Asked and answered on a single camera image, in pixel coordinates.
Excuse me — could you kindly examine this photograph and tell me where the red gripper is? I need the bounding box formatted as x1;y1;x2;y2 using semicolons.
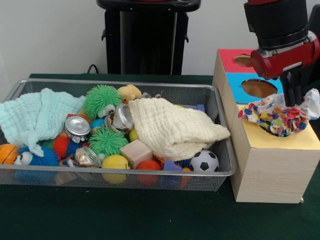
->
250;31;320;107

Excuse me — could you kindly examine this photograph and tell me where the multicoloured patterned cloth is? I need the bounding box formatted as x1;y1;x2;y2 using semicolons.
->
237;88;320;138

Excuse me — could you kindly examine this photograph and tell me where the cream muslin cloth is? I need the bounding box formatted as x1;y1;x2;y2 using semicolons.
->
127;97;231;161

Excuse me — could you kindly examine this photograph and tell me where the wooden box with three holes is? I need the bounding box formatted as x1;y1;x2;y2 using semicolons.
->
211;48;320;204

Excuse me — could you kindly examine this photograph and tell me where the shallow mesh bin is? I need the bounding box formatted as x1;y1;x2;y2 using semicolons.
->
0;78;237;193

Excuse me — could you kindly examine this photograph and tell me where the dark green table cloth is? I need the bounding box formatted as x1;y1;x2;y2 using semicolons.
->
0;72;320;240
301;79;320;101

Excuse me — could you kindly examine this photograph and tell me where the black stand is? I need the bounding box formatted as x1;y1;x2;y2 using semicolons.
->
301;3;320;87

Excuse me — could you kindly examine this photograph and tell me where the black and white soccer ball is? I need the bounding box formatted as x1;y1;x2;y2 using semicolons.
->
188;149;220;173

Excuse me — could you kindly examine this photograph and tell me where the red ball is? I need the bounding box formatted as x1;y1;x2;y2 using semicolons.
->
136;159;163;186

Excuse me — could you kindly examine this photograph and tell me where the wooden cube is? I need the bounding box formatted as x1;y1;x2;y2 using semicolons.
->
120;139;154;170

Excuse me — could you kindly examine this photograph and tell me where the yellow ball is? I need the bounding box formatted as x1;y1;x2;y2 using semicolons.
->
101;154;131;185

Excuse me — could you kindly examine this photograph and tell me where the green spiky rubber ball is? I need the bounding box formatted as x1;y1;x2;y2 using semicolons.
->
88;127;130;157
82;84;123;120

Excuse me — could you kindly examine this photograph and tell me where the mint muslin cloth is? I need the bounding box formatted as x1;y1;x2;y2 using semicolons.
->
0;87;86;158

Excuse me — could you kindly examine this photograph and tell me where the orange basketball toy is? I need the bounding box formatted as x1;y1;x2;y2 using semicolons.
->
0;143;21;165

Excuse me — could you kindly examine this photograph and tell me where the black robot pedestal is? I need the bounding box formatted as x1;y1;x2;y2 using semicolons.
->
96;0;202;76

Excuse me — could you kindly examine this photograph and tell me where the black cable loop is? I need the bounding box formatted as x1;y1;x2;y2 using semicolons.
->
86;63;100;75

